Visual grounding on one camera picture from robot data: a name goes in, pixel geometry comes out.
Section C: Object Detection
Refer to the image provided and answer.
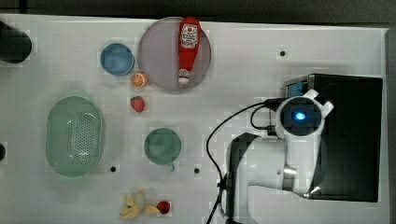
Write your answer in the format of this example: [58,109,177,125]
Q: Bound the green cup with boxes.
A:
[144,128,181,172]

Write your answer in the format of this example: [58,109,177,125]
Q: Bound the red ketchup bottle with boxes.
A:
[177,17,201,85]

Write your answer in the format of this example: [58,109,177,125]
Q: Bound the grey round plate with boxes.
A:
[138,17,211,91]

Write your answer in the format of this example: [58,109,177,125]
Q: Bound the black cable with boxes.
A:
[205,98,281,224]

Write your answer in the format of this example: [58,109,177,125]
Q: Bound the green perforated basket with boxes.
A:
[46,96,105,177]

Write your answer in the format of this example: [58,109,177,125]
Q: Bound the black toaster oven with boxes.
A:
[284,74,383,203]

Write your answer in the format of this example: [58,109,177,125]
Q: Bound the small red fruit toy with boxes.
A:
[157,201,171,215]

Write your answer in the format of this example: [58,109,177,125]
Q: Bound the black cylinder post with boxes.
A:
[0,21,33,63]

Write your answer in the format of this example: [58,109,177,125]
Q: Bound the blue bowl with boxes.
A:
[100,43,134,77]

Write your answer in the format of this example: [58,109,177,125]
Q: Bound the peeled banana toy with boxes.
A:
[120,189,160,219]

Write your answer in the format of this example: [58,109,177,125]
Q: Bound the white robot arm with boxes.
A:
[224,90,334,224]

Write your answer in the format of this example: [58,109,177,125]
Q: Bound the red strawberry toy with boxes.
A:
[130,96,146,113]

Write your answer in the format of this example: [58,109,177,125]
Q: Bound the orange slice toy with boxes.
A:
[131,72,149,88]

